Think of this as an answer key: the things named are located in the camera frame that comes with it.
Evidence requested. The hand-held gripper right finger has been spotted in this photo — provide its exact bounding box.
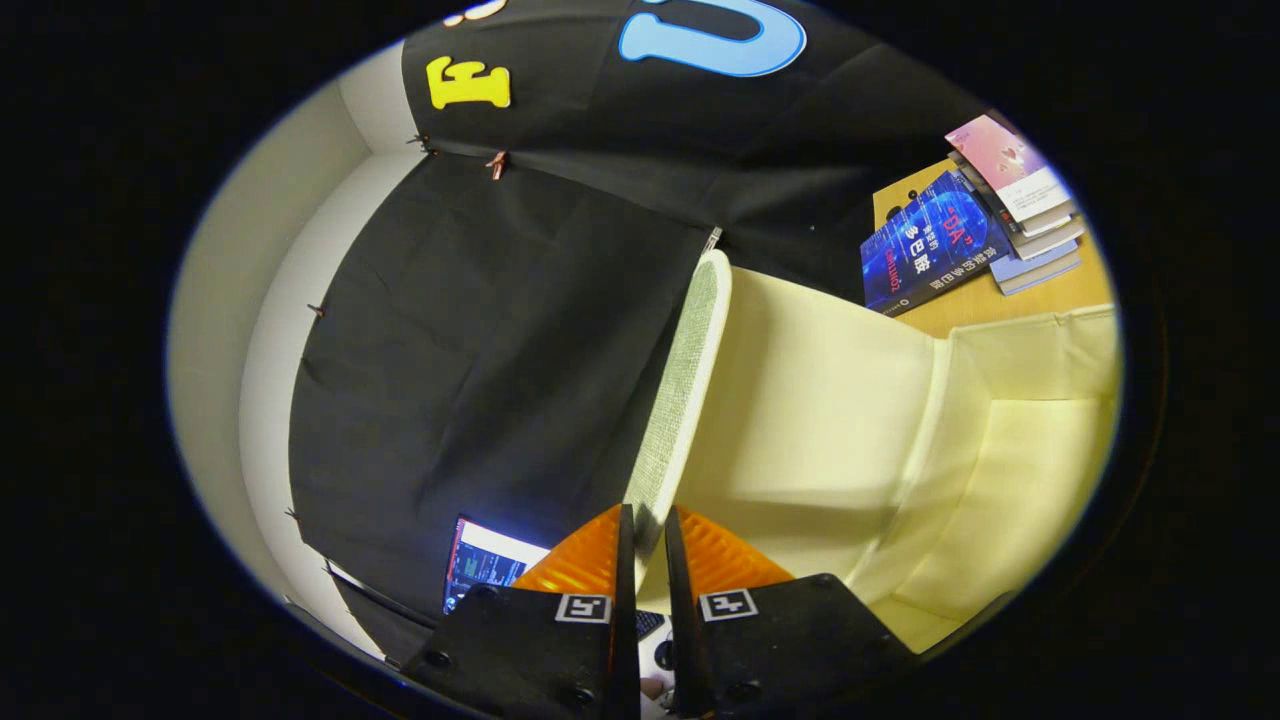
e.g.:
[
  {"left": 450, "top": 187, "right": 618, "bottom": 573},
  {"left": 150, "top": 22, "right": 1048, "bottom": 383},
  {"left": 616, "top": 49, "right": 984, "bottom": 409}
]
[{"left": 664, "top": 506, "right": 917, "bottom": 720}]

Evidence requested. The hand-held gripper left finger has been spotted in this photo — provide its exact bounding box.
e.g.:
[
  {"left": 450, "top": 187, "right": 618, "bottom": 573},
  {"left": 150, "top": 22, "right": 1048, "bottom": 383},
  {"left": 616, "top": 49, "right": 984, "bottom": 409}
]
[{"left": 405, "top": 504, "right": 641, "bottom": 720}]

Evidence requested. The pale green fabric storage box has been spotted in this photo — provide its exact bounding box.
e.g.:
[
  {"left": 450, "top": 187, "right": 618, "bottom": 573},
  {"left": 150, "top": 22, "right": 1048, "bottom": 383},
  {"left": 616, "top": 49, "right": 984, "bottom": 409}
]
[{"left": 625, "top": 250, "right": 1121, "bottom": 656}]

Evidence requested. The laptop with lit screen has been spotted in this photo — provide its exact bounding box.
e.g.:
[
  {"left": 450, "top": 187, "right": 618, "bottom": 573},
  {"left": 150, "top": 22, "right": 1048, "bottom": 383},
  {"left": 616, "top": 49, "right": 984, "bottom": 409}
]
[{"left": 443, "top": 515, "right": 552, "bottom": 614}]

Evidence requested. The black backdrop cloth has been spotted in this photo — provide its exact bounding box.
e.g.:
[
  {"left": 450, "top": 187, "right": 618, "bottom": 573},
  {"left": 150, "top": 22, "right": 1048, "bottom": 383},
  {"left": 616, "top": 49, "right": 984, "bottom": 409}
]
[{"left": 288, "top": 0, "right": 1001, "bottom": 663}]

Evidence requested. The blue cover book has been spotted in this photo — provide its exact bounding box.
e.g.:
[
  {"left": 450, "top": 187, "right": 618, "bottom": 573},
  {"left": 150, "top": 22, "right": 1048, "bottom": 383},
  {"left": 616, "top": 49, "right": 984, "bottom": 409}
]
[{"left": 860, "top": 170, "right": 1013, "bottom": 318}]

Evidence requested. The pale blue book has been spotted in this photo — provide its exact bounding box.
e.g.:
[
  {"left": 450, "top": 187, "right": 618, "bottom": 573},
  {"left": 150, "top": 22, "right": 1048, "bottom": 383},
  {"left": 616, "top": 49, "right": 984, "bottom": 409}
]
[{"left": 990, "top": 240, "right": 1084, "bottom": 297}]

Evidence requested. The grey book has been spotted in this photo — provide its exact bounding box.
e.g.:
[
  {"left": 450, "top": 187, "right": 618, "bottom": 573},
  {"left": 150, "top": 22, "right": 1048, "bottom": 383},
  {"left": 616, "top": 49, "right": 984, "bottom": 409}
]
[{"left": 960, "top": 150, "right": 1087, "bottom": 263}]

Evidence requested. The pink cover book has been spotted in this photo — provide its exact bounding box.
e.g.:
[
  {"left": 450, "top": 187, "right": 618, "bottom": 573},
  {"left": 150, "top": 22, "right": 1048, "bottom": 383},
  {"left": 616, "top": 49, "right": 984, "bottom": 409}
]
[{"left": 945, "top": 114, "right": 1076, "bottom": 226}]

